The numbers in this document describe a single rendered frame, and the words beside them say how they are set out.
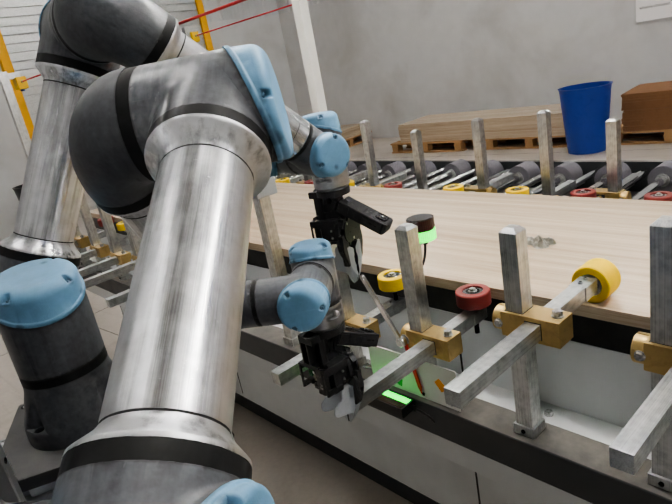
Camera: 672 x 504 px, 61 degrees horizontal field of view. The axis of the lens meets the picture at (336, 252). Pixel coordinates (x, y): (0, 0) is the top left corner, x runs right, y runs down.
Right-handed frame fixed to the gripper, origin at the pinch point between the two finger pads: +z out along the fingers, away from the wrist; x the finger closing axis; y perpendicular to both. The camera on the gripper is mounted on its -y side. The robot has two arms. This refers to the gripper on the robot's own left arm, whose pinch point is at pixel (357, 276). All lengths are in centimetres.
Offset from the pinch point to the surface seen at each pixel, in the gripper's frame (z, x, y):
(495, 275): 11.1, -27.2, -22.8
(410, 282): 2.4, -2.8, -10.9
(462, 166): 18, -181, 28
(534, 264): 11.1, -34.2, -30.8
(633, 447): 5, 38, -54
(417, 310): 8.9, -2.5, -11.6
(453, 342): 15.3, -1.1, -19.2
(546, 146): -2, -114, -23
